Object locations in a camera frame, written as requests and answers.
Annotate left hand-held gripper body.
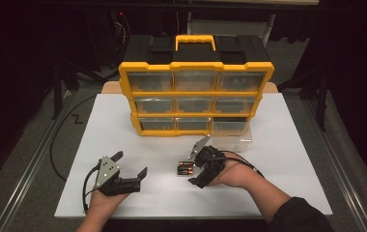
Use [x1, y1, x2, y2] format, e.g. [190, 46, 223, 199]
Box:
[95, 156, 141, 196]

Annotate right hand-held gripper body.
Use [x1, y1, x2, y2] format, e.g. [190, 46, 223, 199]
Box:
[189, 135, 227, 170]

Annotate clear plastic drawer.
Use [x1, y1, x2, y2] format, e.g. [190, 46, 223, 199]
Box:
[210, 117, 253, 153]

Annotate yellow black drawer organizer cabinet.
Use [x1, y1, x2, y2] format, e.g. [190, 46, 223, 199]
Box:
[118, 33, 275, 138]

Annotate person's right hand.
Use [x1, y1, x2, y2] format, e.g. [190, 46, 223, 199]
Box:
[209, 154, 257, 189]

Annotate person's left hand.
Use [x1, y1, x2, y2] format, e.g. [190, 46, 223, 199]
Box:
[89, 189, 130, 211]

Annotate set of clear drawers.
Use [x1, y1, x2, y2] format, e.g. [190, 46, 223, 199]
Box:
[127, 71, 267, 131]

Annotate black metal stand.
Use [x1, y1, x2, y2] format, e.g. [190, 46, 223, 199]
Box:
[50, 61, 122, 120]
[277, 64, 330, 131]

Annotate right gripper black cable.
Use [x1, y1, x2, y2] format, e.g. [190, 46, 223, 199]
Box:
[216, 150, 266, 178]

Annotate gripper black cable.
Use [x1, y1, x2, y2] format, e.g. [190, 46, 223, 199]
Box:
[216, 150, 266, 178]
[81, 160, 102, 215]

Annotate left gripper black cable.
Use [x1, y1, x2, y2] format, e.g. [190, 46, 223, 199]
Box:
[81, 160, 102, 215]

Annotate black floor cable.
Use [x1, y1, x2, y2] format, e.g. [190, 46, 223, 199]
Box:
[49, 95, 98, 182]

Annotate aluminium floor rail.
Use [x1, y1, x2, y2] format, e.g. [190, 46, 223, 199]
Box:
[300, 95, 367, 232]
[0, 90, 76, 232]

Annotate yellow carry handle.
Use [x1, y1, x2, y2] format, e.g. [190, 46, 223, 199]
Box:
[175, 34, 217, 52]

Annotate background wire bundle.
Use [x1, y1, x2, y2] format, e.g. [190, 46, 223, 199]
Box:
[112, 11, 131, 49]

